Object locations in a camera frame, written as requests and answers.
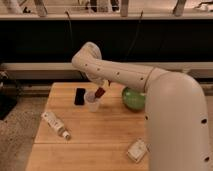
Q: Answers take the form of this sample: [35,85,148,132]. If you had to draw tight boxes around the red chili pepper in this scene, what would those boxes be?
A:
[95,87,105,98]

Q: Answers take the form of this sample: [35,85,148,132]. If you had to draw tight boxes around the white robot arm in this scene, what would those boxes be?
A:
[71,42,212,171]

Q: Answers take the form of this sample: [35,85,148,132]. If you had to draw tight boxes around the translucent white cup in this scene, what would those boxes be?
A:
[84,91,100,112]

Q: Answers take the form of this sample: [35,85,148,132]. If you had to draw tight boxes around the green ceramic bowl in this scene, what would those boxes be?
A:
[122,87,146,111]

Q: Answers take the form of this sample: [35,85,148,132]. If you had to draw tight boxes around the black smartphone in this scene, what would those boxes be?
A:
[74,88,86,105]

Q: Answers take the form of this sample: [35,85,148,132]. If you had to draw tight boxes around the white plastic bottle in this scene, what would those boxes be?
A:
[42,111,71,140]

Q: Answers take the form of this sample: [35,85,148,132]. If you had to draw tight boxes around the white rectangular box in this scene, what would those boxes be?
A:
[126,138,148,163]

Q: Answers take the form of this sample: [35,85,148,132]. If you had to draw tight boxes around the right black cable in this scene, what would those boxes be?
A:
[123,10,145,63]

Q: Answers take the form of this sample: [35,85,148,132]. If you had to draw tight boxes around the black cable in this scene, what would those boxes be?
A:
[65,10,76,61]
[123,10,145,63]

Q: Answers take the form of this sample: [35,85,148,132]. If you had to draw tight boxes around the left black cable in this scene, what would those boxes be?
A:
[65,10,76,61]

